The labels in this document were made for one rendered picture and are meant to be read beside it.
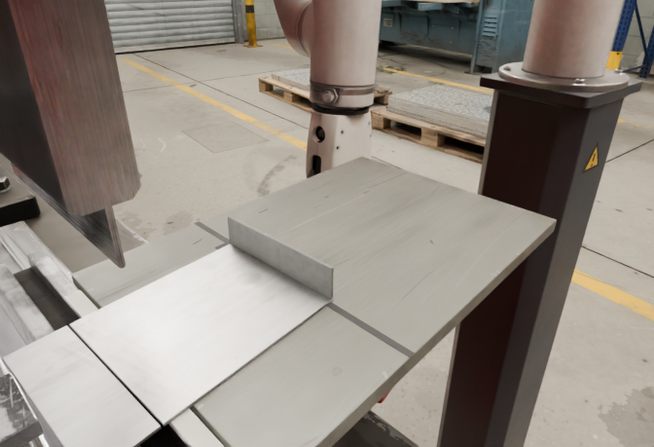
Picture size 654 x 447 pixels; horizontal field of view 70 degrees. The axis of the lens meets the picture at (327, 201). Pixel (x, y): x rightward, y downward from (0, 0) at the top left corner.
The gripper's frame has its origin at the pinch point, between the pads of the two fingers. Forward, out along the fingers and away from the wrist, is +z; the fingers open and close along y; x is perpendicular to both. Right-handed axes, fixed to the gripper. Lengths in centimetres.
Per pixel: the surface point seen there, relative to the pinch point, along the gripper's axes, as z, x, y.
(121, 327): -12.4, -14.7, -41.5
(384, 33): 5, 315, 599
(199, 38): 29, 601, 493
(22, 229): -9.6, 5.9, -37.3
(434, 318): -13.0, -26.9, -32.0
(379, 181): -14.1, -16.3, -18.8
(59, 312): -11.3, -9.6, -42.0
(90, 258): -0.7, 12.8, -29.1
